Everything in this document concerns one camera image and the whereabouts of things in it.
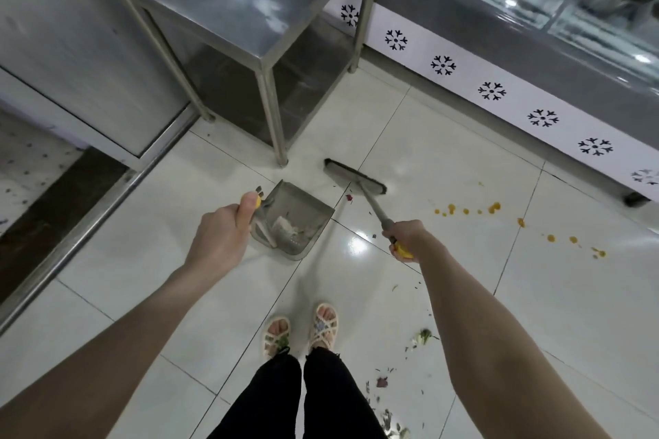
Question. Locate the person's right hand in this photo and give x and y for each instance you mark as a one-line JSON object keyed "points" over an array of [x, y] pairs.
{"points": [[414, 240]]}

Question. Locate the person's left hand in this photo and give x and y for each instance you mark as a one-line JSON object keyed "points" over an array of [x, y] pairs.
{"points": [[219, 238]]}

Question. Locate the grey broom with yellow cap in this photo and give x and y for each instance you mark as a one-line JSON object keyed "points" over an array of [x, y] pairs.
{"points": [[355, 177]]}

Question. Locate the leaf debris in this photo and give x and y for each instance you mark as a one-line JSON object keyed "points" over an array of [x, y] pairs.
{"points": [[424, 336]]}

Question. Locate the person's left forearm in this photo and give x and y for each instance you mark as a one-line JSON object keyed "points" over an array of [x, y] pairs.
{"points": [[92, 361]]}

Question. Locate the person's right forearm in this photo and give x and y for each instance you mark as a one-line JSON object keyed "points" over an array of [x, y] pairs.
{"points": [[499, 361]]}

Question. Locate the person's left beige sandal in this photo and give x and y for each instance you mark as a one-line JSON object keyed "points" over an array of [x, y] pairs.
{"points": [[277, 337]]}

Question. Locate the person's beige sandal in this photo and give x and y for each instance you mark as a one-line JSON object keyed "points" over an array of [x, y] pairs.
{"points": [[277, 337], [324, 325]]}

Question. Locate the person's right beige sandal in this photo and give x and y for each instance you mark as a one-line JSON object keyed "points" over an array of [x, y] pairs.
{"points": [[324, 325]]}

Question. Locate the person's black trousers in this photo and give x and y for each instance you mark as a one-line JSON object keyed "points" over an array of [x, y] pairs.
{"points": [[273, 397]]}

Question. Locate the orange liquid spill drops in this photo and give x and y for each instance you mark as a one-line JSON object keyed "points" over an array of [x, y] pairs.
{"points": [[494, 207]]}

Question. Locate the grey glass display freezer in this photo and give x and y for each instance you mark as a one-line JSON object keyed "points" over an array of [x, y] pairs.
{"points": [[515, 17]]}

